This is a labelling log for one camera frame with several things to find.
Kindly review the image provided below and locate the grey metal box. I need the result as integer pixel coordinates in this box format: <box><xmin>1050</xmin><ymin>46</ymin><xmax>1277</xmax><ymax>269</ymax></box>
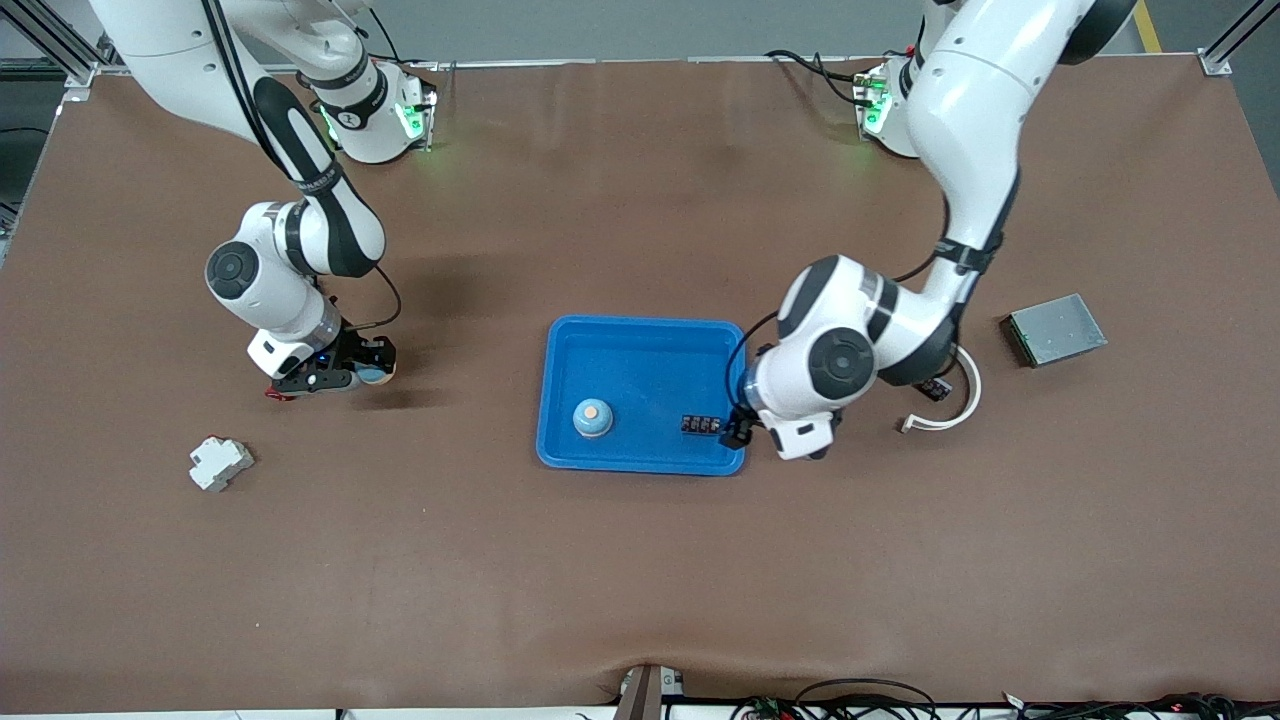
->
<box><xmin>1002</xmin><ymin>293</ymin><xmax>1109</xmax><ymax>369</ymax></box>

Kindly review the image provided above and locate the brown table cover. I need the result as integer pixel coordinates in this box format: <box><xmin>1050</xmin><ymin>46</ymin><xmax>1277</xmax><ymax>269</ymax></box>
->
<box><xmin>0</xmin><ymin>55</ymin><xmax>1280</xmax><ymax>713</ymax></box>

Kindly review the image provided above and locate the grey metal clamp bracket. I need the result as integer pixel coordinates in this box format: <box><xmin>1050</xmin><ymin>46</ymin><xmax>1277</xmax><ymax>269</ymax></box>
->
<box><xmin>615</xmin><ymin>665</ymin><xmax>686</xmax><ymax>720</ymax></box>

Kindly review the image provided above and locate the blue plastic tray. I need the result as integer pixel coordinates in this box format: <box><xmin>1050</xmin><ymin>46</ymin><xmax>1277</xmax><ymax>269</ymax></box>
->
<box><xmin>536</xmin><ymin>316</ymin><xmax>747</xmax><ymax>477</ymax></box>

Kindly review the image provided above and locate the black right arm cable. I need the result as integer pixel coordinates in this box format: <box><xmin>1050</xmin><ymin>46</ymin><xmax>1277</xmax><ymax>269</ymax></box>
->
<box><xmin>200</xmin><ymin>0</ymin><xmax>403</xmax><ymax>331</ymax></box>

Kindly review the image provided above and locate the black looped cable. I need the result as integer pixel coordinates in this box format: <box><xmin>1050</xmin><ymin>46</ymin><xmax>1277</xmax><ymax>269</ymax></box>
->
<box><xmin>795</xmin><ymin>679</ymin><xmax>938</xmax><ymax>720</ymax></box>

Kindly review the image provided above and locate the aluminium frame post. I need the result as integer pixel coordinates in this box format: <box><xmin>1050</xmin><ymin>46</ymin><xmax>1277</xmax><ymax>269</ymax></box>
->
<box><xmin>1198</xmin><ymin>0</ymin><xmax>1266</xmax><ymax>77</ymax></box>
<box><xmin>0</xmin><ymin>0</ymin><xmax>101</xmax><ymax>101</ymax></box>

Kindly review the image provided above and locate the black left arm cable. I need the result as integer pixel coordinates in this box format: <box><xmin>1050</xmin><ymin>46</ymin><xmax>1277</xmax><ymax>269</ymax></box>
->
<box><xmin>725</xmin><ymin>255</ymin><xmax>951</xmax><ymax>403</ymax></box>

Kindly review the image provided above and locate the black base cable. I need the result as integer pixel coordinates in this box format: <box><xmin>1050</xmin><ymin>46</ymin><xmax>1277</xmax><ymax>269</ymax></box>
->
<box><xmin>765</xmin><ymin>48</ymin><xmax>876</xmax><ymax>106</ymax></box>

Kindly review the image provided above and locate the white circuit breaker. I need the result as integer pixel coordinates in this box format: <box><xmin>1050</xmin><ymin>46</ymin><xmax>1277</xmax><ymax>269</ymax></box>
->
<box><xmin>189</xmin><ymin>437</ymin><xmax>256</xmax><ymax>493</ymax></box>

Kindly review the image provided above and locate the white curved plastic clip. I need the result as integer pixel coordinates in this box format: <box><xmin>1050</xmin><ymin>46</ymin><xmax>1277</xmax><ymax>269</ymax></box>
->
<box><xmin>901</xmin><ymin>345</ymin><xmax>983</xmax><ymax>434</ymax></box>

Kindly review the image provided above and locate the black cable bundle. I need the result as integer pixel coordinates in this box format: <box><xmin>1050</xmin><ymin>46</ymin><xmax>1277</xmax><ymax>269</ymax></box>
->
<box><xmin>1000</xmin><ymin>692</ymin><xmax>1280</xmax><ymax>720</ymax></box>

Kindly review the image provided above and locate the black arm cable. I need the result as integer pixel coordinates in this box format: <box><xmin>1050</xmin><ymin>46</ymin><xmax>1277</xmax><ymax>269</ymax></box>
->
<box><xmin>725</xmin><ymin>255</ymin><xmax>951</xmax><ymax>403</ymax></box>
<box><xmin>200</xmin><ymin>0</ymin><xmax>403</xmax><ymax>331</ymax></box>

